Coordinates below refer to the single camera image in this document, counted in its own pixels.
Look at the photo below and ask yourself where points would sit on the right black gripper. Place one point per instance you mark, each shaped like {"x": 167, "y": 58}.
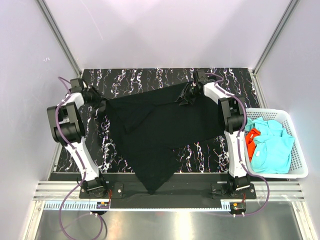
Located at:
{"x": 188, "y": 92}

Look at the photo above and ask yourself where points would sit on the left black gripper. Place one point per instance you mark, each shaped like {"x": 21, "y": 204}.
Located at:
{"x": 100, "y": 102}

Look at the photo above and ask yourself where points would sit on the black t shirt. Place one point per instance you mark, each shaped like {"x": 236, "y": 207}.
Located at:
{"x": 148, "y": 126}

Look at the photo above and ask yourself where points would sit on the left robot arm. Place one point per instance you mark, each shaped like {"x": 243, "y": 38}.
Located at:
{"x": 67, "y": 129}

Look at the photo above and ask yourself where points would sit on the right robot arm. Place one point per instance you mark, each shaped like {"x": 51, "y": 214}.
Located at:
{"x": 232, "y": 118}

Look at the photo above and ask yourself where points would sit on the black marbled table mat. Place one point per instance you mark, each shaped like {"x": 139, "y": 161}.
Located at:
{"x": 201, "y": 157}

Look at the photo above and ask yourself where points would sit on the orange t shirt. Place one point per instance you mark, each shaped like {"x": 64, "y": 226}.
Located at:
{"x": 250, "y": 144}

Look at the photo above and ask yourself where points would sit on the white plastic laundry basket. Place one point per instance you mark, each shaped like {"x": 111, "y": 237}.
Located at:
{"x": 298, "y": 168}

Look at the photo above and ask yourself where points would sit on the teal t shirt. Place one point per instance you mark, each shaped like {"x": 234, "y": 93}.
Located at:
{"x": 272, "y": 154}

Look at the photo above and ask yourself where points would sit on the left connector board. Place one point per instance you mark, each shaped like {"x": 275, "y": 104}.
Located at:
{"x": 103, "y": 205}

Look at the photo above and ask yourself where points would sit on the connector board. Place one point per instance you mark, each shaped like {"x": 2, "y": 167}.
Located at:
{"x": 238, "y": 206}
{"x": 103, "y": 205}

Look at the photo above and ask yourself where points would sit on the right connector board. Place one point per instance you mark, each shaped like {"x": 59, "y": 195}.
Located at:
{"x": 238, "y": 206}

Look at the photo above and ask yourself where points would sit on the right aluminium frame post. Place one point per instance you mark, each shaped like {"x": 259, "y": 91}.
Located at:
{"x": 292, "y": 5}

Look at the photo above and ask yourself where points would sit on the aluminium frame post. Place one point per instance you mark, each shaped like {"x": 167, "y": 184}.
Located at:
{"x": 58, "y": 36}
{"x": 292, "y": 5}

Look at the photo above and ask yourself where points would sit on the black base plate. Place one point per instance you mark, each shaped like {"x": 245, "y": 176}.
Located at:
{"x": 181, "y": 191}

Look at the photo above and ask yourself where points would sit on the left aluminium frame post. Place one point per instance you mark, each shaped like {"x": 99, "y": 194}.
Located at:
{"x": 58, "y": 36}

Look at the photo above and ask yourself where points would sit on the white slotted cable duct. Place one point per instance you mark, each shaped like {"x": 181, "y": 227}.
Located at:
{"x": 55, "y": 205}

